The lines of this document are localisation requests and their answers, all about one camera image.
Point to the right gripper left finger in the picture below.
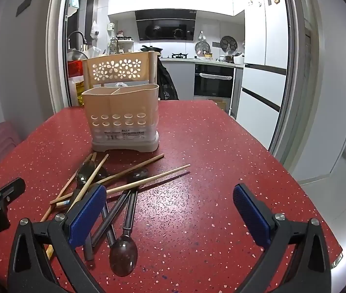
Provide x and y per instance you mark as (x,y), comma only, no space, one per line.
(29,267)

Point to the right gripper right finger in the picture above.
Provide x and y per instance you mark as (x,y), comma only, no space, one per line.
(309,268)

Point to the dark translucent spoon one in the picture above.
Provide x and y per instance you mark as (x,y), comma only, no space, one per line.
(124,252)

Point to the wooden chopstick four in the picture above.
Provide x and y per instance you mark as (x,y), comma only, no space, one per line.
(68,183)

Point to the wooden chopstick two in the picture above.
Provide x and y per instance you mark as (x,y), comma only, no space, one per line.
(145,180)

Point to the dark translucent spoon three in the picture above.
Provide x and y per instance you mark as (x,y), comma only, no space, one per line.
(106,227)

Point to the wooden chopstick one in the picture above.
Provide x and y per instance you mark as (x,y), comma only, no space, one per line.
(113,177)

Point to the dark translucent spoon two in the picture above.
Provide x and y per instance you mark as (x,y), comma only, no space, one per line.
(82,176)

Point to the kitchen faucet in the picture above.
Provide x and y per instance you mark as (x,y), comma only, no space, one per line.
(77,41)

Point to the yellow cooking oil bottle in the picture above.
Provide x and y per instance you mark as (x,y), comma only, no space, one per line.
(79,90)

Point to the red plastic basket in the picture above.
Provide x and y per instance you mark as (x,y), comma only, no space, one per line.
(75,68)

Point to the beige utensil holder caddy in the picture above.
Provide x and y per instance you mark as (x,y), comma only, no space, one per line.
(123,117)

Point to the steel bowl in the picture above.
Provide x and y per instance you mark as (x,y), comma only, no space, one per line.
(75,55)

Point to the beige flower-pattern storage cart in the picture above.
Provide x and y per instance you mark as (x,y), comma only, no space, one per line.
(120,68)

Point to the white refrigerator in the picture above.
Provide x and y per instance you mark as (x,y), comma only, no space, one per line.
(265,68)

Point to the cardboard box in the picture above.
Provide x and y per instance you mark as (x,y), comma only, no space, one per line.
(221,104)

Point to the black garbage bag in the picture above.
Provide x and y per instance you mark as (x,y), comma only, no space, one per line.
(167,90)

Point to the black wok on stove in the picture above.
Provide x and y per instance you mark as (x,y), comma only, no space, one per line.
(150,48)

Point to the black built-in oven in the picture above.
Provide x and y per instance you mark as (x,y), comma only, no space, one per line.
(213,81)

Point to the black range hood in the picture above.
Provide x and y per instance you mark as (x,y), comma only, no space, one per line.
(166,24)

